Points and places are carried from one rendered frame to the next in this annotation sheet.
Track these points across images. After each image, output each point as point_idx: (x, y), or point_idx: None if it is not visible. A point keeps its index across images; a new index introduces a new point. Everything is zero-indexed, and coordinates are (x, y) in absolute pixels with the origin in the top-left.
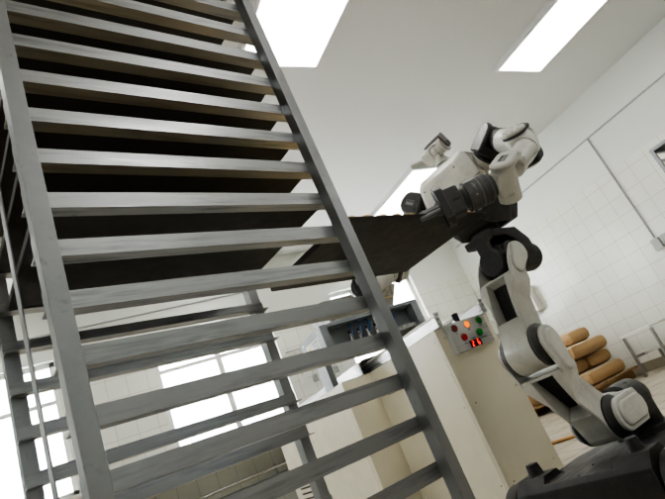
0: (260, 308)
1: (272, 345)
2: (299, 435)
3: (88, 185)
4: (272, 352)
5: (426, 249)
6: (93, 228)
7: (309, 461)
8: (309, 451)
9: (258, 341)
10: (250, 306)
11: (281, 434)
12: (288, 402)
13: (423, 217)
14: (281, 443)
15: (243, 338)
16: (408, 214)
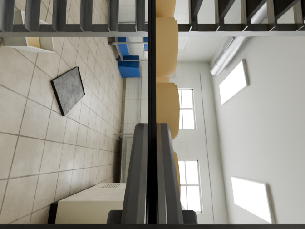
0: (135, 18)
1: (106, 28)
2: (33, 23)
3: None
4: (100, 26)
5: None
6: None
7: (14, 24)
8: (20, 27)
9: (108, 7)
10: (142, 20)
11: (39, 9)
12: (59, 23)
13: (142, 128)
14: (33, 7)
15: (117, 5)
16: (174, 89)
